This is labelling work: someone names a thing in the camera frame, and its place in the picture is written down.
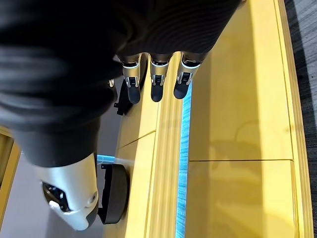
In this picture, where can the yellow shelf unit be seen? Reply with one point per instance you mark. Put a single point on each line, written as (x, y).
(235, 148)
(7, 163)

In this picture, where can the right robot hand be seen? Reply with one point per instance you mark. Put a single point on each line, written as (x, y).
(74, 62)

